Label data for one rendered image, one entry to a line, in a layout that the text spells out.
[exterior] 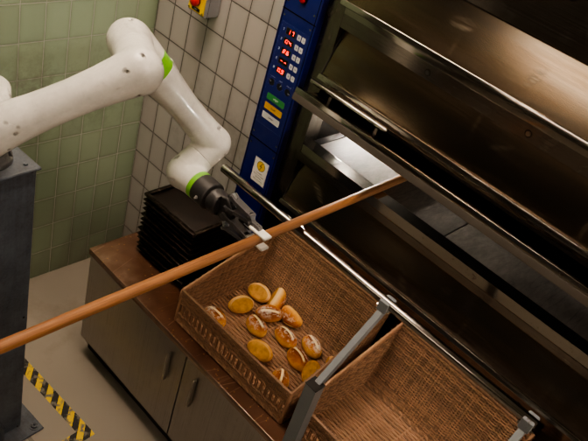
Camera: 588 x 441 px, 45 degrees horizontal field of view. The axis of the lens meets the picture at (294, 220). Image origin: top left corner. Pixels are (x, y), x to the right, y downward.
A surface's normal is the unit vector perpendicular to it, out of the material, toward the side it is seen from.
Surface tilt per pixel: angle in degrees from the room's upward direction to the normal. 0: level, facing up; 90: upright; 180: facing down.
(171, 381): 90
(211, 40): 90
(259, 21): 90
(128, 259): 0
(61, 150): 90
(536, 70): 70
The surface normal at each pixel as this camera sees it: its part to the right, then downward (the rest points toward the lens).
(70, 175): 0.69, 0.56
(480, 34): -0.55, -0.01
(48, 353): 0.26, -0.78
